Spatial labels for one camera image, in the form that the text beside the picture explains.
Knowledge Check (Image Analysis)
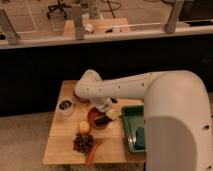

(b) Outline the small black object on table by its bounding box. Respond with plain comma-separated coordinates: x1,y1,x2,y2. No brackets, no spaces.
111,98,118,103

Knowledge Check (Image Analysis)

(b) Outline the green tray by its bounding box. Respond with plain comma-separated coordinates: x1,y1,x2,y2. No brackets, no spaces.
121,105,145,153

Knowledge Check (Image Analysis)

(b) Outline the red bowl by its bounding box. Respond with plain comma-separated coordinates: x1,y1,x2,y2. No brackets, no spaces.
87,107,108,130

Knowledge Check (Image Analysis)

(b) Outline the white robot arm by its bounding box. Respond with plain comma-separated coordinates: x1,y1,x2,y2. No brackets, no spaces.
74,70,213,171

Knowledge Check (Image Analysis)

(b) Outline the dark grape bunch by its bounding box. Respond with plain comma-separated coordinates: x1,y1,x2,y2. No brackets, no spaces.
73,133,94,154

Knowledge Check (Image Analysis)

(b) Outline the orange fruit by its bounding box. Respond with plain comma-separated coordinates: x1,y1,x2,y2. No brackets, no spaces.
78,121,91,134

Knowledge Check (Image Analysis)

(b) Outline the white cup with dark contents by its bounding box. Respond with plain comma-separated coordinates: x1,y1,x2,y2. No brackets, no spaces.
59,99,73,116

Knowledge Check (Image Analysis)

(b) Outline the black office chair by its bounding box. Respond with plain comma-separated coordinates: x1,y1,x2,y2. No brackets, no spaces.
47,0,70,19

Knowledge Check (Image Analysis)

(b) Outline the black eraser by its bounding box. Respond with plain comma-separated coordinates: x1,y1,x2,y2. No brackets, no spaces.
95,116,111,126

